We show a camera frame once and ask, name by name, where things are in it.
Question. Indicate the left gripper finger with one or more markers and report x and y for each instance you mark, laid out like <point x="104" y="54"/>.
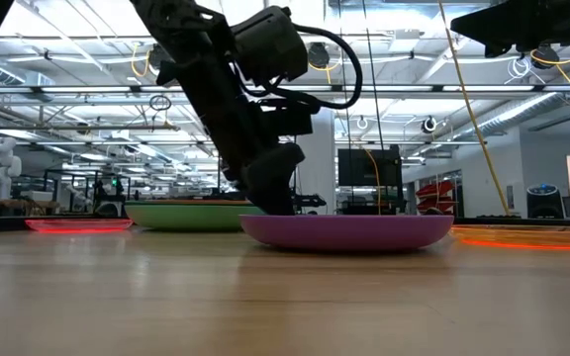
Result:
<point x="275" y="178"/>
<point x="245" y="185"/>

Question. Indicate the light green plastic plate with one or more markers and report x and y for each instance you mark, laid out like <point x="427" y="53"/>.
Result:
<point x="186" y="217"/>

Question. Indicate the purple plastic plate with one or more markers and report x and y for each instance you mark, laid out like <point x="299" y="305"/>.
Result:
<point x="344" y="232"/>

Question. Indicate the transparent pink plastic plate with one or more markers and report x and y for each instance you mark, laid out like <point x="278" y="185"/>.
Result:
<point x="77" y="225"/>

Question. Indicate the transparent orange plastic plate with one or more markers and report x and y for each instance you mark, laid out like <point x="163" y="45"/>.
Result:
<point x="527" y="237"/>

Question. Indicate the black background robot arm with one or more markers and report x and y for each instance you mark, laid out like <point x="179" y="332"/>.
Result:
<point x="312" y="201"/>

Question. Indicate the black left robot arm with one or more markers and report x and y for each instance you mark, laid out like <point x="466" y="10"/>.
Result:
<point x="186" y="29"/>

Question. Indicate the white square pillar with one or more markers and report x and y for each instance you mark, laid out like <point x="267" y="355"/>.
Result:
<point x="322" y="168"/>

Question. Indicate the black monitor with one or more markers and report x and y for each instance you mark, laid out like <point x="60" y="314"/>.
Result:
<point x="359" y="168"/>

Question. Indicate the black workstation rig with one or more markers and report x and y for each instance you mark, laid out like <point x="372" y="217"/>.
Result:
<point x="112" y="190"/>

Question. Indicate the red machine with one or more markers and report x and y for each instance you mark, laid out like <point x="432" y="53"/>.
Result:
<point x="436" y="193"/>

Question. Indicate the black cylindrical device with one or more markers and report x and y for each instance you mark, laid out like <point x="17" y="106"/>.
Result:
<point x="544" y="203"/>

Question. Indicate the white humanoid robot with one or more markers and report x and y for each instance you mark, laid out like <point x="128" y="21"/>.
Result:
<point x="0" y="165"/>

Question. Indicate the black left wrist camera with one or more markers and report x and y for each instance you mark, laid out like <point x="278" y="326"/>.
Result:
<point x="270" y="42"/>

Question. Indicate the grey horizontal rail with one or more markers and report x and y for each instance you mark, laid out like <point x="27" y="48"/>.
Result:
<point x="67" y="128"/>

